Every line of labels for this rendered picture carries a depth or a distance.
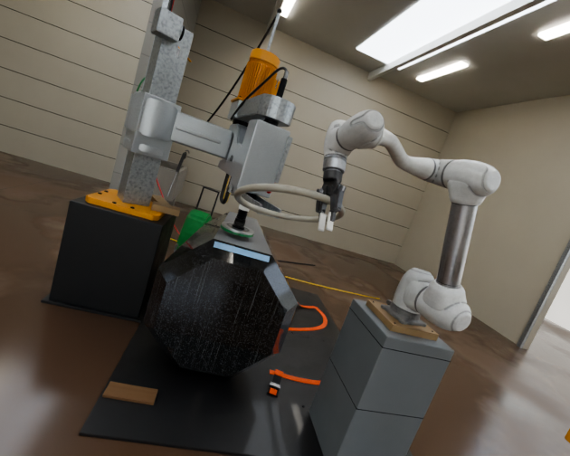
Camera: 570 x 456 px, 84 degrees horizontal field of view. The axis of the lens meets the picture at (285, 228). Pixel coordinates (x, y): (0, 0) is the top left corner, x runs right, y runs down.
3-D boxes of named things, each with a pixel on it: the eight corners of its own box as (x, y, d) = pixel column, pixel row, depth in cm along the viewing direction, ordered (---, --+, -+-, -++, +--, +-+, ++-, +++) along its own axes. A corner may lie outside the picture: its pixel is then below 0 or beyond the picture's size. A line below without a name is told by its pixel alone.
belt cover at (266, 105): (225, 122, 262) (231, 102, 260) (253, 133, 273) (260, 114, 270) (256, 118, 176) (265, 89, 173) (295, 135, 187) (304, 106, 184)
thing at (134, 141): (111, 145, 214) (125, 84, 208) (128, 147, 248) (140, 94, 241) (163, 162, 222) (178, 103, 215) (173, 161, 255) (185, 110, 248)
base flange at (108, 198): (82, 201, 213) (83, 194, 212) (109, 193, 260) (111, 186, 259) (156, 222, 223) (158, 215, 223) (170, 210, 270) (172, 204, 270)
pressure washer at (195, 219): (180, 249, 407) (198, 184, 392) (205, 258, 405) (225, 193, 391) (167, 255, 372) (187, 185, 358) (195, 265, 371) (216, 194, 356)
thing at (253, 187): (220, 204, 152) (222, 197, 152) (308, 226, 172) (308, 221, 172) (257, 179, 108) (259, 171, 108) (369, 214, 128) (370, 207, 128)
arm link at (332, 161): (333, 165, 132) (331, 178, 131) (318, 156, 126) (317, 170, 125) (351, 161, 125) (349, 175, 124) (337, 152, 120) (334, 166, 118)
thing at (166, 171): (121, 215, 462) (135, 158, 447) (142, 201, 585) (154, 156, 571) (165, 226, 477) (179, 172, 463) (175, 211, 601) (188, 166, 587)
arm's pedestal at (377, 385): (365, 414, 214) (412, 308, 200) (407, 490, 166) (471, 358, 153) (298, 405, 201) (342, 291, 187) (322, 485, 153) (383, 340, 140)
